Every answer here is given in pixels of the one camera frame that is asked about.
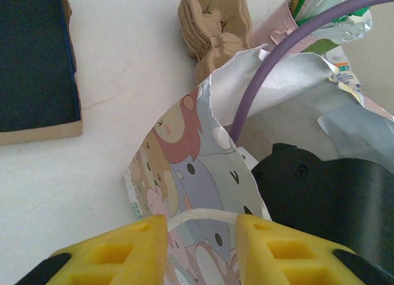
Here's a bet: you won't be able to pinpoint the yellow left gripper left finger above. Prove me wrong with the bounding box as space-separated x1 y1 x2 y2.
14 214 169 285

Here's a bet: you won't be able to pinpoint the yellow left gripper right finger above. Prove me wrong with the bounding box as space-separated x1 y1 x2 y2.
235 213 394 285

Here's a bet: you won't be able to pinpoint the animal print paper gift bag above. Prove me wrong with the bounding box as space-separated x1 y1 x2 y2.
123 44 394 285

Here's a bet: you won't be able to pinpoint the printed sugar sachets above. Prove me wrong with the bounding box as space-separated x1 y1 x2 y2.
327 60 366 106

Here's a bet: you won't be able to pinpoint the brown cardboard box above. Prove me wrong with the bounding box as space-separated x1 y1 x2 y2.
0 0 84 146

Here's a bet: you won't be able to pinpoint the pink metal bucket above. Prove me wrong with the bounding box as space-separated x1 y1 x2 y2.
251 3 312 54

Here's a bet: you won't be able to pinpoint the stacked brown pulp cup carriers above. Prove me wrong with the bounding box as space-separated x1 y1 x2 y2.
177 0 254 84

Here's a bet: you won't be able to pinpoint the dark blue napkin stack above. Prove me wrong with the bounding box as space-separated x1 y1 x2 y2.
0 0 82 133

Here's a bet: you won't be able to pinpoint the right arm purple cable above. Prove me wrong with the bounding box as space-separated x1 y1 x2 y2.
229 0 394 143

